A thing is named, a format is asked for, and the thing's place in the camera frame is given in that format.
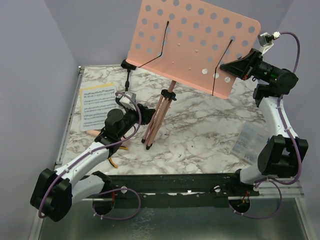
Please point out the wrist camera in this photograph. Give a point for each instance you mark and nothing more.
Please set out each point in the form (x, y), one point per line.
(266, 40)
(127, 100)

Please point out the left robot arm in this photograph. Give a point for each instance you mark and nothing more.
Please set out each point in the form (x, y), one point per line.
(57, 190)

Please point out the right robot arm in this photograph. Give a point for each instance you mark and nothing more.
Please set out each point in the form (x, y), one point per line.
(281, 158)

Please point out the sheet music paper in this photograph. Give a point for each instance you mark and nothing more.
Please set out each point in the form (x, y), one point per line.
(95, 104)

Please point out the yellow handled pliers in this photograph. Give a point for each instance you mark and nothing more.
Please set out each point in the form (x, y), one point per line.
(114, 160)

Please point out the clear plastic compartment box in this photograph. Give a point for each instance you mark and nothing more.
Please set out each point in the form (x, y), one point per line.
(250, 142)

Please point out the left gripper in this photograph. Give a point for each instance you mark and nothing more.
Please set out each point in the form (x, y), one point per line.
(146, 114)

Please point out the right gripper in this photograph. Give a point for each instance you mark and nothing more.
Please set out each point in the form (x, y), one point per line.
(250, 63)

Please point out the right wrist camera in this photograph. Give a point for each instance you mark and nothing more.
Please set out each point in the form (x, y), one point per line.
(266, 40)

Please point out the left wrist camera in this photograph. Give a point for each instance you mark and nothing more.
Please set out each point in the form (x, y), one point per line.
(127, 100)

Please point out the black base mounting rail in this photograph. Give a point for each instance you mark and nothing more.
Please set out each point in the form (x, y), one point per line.
(175, 190)

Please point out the black microphone desk stand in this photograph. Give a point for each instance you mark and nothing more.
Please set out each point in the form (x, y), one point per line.
(128, 67)

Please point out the pink perforated music stand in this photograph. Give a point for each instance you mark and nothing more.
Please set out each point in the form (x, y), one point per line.
(186, 41)

